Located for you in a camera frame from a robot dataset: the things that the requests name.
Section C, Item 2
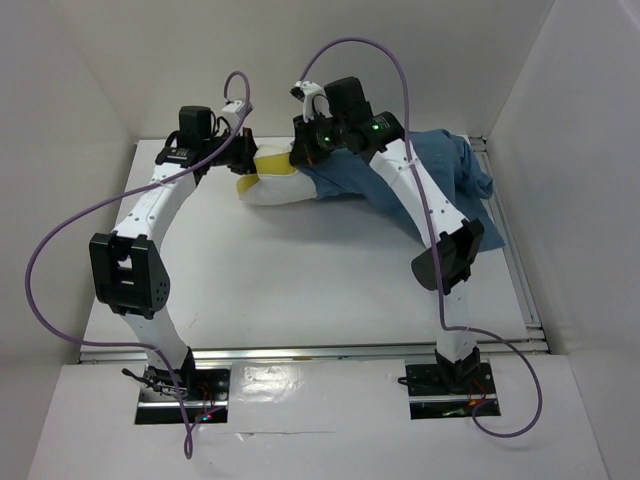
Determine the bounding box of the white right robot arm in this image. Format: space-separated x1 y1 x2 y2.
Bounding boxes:
290 77 484 309

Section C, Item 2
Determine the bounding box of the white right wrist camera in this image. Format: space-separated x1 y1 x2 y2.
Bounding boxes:
290 80 331 123

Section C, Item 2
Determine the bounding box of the aluminium table edge rail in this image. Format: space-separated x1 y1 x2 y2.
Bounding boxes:
79 335 550 364

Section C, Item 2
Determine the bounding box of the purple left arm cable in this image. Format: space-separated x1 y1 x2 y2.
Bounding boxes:
24 72 252 460

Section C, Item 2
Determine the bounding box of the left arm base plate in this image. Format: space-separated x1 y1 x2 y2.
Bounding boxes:
122 367 231 425

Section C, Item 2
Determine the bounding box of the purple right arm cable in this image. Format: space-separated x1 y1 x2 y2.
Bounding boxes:
299 36 544 437

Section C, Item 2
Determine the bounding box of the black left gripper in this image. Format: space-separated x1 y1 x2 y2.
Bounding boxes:
204 126 275 176

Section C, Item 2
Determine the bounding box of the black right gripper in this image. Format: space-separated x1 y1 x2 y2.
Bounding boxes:
286 109 346 167

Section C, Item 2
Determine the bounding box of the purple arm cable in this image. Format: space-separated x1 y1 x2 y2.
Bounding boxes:
24 72 252 460
299 36 544 437

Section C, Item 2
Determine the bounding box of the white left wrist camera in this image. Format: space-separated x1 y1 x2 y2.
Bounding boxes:
219 99 253 131

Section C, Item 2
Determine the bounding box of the blue fabric pillowcase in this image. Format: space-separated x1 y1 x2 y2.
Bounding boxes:
299 129 506 252

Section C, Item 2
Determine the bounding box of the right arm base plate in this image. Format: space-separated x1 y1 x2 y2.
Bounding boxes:
397 362 501 420

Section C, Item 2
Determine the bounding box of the cream quilted pillow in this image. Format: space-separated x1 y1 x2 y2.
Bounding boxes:
236 144 317 206

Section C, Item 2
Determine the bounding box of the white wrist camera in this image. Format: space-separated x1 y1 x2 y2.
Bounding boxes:
290 80 331 123
219 99 253 131

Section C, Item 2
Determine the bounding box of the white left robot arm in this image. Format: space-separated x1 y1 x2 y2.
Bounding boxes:
89 100 257 399

